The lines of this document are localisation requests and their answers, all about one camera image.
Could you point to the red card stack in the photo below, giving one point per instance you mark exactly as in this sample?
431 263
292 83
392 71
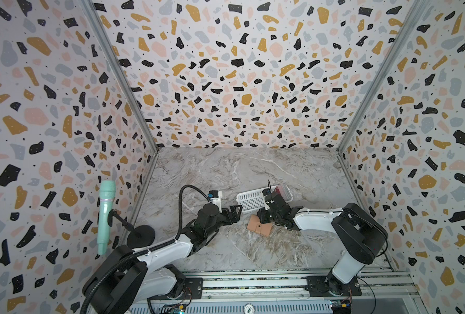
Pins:
284 192

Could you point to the mint green microphone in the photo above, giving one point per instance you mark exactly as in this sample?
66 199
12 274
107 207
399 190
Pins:
106 196

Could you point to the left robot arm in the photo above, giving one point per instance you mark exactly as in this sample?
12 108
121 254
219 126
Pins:
130 275

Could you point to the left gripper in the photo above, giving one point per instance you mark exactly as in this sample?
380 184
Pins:
228 214

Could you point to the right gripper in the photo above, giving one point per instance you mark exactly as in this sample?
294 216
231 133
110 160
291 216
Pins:
263 217

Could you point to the aluminium mounting rail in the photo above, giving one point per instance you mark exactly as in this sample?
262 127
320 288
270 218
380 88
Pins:
284 291

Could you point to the white plastic basket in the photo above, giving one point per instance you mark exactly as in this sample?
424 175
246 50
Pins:
253 200

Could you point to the tan leather card holder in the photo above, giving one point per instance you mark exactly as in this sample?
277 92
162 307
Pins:
255 225

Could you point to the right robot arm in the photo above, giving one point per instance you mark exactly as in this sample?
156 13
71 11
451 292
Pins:
362 237

